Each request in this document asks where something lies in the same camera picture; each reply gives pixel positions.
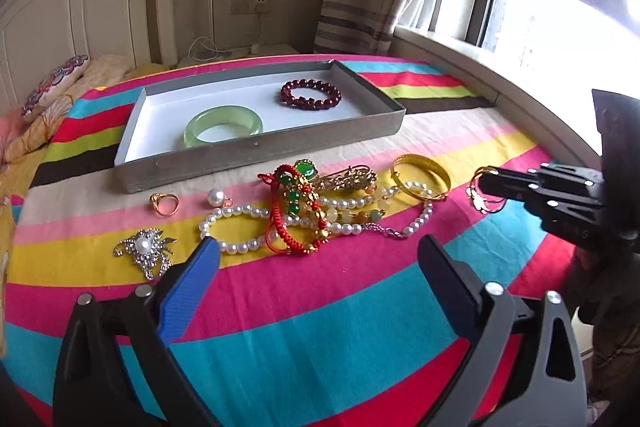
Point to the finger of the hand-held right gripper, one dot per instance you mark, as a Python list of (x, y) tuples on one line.
[(515, 187)]

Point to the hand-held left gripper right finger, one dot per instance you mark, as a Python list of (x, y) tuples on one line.
[(450, 289)]

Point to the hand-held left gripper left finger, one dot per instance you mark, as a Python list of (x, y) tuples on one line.
[(192, 292)]

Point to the silver pearl brooch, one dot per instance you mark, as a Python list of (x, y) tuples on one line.
[(144, 246)]

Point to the wide gold bangle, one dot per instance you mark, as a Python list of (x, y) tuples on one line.
[(441, 177)]

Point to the white pearl pendant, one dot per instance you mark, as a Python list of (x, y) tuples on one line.
[(216, 196)]

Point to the gold hair clip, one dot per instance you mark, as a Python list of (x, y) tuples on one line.
[(350, 179)]

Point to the grey jewelry box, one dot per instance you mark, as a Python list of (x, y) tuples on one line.
[(165, 122)]

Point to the white window sill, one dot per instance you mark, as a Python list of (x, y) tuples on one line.
[(490, 67)]

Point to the colourful striped blanket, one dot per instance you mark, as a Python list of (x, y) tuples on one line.
[(310, 332)]

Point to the green jade bangle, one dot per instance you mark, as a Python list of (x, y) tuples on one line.
[(194, 129)]

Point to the yellow floral pillow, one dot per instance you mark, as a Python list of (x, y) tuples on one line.
[(100, 72)]

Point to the embroidered flower pillow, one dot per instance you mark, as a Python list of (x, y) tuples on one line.
[(50, 87)]

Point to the white nightstand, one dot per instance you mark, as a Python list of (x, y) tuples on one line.
[(260, 49)]

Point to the white upright pole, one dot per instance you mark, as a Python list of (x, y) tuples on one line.
[(211, 7)]

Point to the white wooden headboard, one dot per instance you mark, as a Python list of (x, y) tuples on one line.
[(75, 7)]

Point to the wall socket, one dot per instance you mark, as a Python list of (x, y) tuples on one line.
[(250, 4)]

